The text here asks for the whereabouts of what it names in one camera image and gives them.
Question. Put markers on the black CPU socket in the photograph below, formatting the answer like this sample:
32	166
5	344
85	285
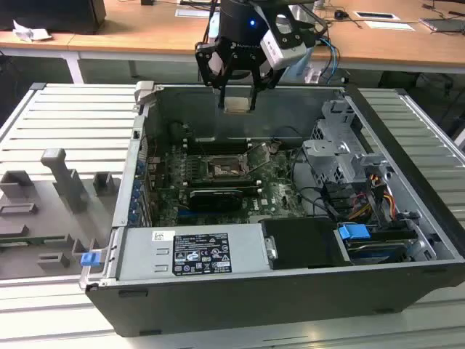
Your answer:
225	171

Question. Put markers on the green motherboard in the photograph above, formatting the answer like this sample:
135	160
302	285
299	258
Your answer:
279	192

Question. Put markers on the blue disk carrier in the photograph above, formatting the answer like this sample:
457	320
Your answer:
354	232

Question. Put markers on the grey laptop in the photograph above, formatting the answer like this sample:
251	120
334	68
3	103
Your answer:
443	24

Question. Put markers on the dark hard disk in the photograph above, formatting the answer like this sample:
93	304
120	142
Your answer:
374	251

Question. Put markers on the white paper sheet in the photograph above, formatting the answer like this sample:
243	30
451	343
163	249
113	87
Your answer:
388	25

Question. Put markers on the black RAM slot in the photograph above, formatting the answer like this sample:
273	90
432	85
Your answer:
218	148
250	189
218	141
221	180

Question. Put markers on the black monitor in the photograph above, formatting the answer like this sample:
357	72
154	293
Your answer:
54	14

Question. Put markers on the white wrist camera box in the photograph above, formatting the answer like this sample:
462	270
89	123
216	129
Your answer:
283	54

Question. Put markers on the grey case latch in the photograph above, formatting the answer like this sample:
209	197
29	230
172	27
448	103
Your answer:
143	92

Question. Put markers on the blue case latch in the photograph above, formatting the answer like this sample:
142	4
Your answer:
90	259

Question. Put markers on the silver square CPU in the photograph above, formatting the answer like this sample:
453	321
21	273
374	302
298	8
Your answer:
237	105

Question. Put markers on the white plug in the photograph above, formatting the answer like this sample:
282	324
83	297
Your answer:
312	75

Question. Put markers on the grey parts rack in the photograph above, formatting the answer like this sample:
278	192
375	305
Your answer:
36	218

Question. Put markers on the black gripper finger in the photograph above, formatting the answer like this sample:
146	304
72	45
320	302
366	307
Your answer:
209	78
263	78

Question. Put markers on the wooden desk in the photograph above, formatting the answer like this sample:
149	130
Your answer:
145	32
36	41

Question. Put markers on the silver metal drive cage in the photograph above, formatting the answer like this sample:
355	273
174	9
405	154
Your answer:
327	160

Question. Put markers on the grey power supply unit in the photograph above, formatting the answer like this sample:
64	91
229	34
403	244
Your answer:
145	254

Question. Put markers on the black label sticker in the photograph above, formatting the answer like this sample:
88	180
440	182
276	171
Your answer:
200	254

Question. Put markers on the black computer mouse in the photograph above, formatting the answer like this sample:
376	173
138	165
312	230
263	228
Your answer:
340	14

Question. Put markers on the black plastic air shroud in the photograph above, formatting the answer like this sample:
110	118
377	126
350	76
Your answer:
301	243

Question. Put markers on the black graphics card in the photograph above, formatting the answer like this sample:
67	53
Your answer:
214	200

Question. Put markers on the green RAM stick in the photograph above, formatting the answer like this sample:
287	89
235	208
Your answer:
29	240

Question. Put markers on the thin metal locking lever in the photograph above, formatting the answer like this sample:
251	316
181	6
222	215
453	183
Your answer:
261	162
202	148

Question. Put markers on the blue card retention clip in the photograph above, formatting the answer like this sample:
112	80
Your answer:
136	189
140	166
134	205
133	217

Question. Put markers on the black open PC case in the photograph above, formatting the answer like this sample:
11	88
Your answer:
254	309

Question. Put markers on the crumpled white paper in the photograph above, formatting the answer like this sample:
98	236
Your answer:
25	32

